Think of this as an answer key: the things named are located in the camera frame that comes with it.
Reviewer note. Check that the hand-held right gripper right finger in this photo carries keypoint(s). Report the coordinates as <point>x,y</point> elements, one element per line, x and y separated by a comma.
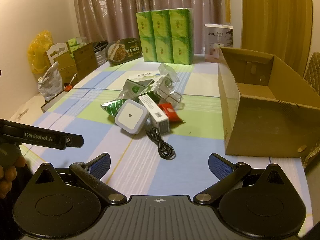
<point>218,166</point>

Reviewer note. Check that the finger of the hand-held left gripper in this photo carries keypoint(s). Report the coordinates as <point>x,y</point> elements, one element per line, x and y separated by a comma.
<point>75,140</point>

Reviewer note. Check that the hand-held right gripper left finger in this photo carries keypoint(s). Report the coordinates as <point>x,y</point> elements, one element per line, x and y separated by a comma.
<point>100,163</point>

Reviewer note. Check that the green striped snack packet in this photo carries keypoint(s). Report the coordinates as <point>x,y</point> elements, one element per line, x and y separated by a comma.
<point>111,107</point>

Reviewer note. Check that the white square night light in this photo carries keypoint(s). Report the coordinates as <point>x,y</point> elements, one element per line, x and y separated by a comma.
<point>130,116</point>

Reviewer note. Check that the brown cardboard box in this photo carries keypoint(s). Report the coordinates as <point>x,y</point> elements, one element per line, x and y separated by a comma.
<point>262,130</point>

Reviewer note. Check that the red snack packet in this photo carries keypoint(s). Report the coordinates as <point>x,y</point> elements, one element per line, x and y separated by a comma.
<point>172,112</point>

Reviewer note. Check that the long white barcode box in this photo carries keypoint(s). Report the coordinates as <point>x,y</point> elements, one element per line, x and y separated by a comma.
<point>157,116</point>

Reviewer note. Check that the clear bag with metal hook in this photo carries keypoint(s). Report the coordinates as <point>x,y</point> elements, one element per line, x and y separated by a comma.
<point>173,100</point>
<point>163,85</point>

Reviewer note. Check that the green and white spray box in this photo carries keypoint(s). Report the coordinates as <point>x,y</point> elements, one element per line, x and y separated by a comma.
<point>136,88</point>

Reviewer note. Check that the white tablet box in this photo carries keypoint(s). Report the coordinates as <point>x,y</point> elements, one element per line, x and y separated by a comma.
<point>145,75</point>

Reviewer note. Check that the checked cloth desktop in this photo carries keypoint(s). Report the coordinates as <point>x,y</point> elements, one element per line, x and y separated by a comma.
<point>200,140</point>

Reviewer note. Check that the person's left hand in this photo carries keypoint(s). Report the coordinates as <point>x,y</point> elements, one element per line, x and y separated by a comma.
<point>7,177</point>

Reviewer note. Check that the silver foil bag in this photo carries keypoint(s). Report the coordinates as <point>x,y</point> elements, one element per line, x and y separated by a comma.
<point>50,82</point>

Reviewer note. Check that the small brown cardboard carton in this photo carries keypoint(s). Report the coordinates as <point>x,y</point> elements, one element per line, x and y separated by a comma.
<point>66,70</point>

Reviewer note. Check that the tall brown cardboard carton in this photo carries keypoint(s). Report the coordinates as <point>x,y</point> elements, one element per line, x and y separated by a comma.
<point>85,60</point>

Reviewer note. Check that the white cutout cardboard piece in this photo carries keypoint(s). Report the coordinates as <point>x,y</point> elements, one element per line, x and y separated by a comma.
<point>53,52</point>

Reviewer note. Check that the stack of disposable bowls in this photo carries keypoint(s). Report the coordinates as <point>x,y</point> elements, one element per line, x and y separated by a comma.
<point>100,55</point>

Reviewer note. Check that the yellow plastic bag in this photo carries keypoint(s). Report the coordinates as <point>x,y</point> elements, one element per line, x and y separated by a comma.
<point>40,45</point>

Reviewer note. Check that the small green tissue packs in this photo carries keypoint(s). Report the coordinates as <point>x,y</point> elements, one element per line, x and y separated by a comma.
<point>75,43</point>

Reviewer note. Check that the black oval instant meal bowl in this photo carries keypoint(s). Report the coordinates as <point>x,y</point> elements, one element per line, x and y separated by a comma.
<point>122,51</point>

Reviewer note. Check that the white humidifier box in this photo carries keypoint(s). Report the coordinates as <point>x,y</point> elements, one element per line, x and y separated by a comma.
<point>212,40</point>

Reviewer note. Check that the green tissue multipack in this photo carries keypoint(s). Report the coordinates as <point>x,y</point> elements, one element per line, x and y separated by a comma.
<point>162,37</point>

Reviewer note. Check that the beige patterned curtain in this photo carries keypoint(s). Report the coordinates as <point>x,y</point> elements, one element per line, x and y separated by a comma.
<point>112,10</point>

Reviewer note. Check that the hanging wooden strip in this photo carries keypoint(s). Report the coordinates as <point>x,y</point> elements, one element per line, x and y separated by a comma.
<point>227,10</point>

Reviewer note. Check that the yellow wooden door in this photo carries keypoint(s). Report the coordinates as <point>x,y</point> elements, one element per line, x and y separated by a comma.
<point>275,15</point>

